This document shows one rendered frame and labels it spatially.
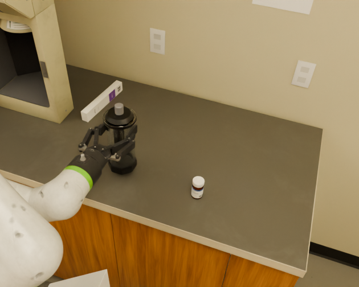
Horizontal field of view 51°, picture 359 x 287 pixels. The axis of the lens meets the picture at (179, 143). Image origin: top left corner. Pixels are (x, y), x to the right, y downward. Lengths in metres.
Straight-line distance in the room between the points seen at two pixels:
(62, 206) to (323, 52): 1.10
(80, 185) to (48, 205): 0.09
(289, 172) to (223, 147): 0.27
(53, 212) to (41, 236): 0.24
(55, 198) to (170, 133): 0.70
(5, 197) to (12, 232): 0.07
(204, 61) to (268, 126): 0.40
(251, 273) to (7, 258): 0.87
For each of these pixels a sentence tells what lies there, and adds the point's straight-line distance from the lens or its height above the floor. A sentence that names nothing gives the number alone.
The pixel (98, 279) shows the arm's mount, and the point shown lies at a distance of 0.95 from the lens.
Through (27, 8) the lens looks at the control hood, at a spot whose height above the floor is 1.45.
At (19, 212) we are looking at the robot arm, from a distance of 0.79.
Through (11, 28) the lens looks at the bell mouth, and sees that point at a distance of 1.52.
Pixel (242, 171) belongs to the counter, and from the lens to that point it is 1.46.
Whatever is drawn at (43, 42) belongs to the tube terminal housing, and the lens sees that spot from 1.45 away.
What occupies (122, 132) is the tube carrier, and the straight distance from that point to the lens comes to 1.24.
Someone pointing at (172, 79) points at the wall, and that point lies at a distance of 1.80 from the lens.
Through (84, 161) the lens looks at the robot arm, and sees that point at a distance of 1.09.
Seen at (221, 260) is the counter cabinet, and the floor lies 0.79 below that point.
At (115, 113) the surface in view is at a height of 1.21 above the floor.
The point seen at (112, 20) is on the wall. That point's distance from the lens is 1.78.
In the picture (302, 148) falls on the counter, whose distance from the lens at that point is 1.62.
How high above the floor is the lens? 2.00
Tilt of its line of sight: 44 degrees down
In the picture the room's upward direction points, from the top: 4 degrees clockwise
